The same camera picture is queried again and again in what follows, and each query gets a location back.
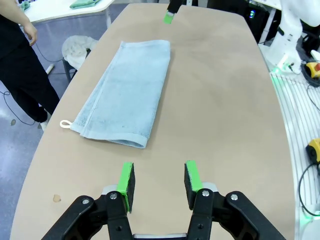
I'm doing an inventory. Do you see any black control box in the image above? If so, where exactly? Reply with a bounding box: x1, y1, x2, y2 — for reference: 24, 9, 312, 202
234, 3, 267, 45

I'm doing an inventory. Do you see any black emergency stop cable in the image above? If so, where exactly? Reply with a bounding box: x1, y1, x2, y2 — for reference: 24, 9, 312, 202
300, 63, 320, 89
297, 161, 320, 217

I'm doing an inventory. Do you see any person's right hand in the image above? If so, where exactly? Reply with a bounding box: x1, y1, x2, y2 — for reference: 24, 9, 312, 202
23, 23, 39, 47

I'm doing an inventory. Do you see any black stool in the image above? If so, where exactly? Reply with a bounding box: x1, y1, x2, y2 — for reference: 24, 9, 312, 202
62, 48, 92, 84

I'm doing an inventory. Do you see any yellow emergency stop button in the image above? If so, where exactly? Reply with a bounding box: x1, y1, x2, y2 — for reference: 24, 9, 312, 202
305, 61, 320, 79
305, 137, 320, 164

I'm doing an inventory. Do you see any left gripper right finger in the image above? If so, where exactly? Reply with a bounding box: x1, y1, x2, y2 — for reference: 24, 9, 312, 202
184, 160, 286, 240

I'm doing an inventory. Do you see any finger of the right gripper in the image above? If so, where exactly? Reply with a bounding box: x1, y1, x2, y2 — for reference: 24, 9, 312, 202
162, 0, 182, 26

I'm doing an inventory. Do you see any light blue terry towel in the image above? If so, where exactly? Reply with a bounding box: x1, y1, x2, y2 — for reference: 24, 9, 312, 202
59, 39, 172, 149

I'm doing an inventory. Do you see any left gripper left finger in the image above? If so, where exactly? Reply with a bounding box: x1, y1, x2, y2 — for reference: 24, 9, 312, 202
41, 161, 136, 240

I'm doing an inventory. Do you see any white slotted base plate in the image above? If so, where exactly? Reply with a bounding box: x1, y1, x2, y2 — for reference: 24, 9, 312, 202
258, 42, 320, 240

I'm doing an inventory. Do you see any person in black clothes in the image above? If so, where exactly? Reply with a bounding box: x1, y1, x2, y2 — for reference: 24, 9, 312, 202
0, 0, 61, 132

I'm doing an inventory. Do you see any crumpled white cloth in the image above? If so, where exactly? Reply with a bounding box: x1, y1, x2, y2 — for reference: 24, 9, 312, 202
61, 34, 99, 71

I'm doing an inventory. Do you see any person's right forearm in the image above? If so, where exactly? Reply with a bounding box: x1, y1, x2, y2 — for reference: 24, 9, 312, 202
0, 5, 31, 30

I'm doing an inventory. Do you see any white side table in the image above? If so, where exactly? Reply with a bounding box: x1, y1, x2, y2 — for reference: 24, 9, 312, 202
18, 0, 116, 29

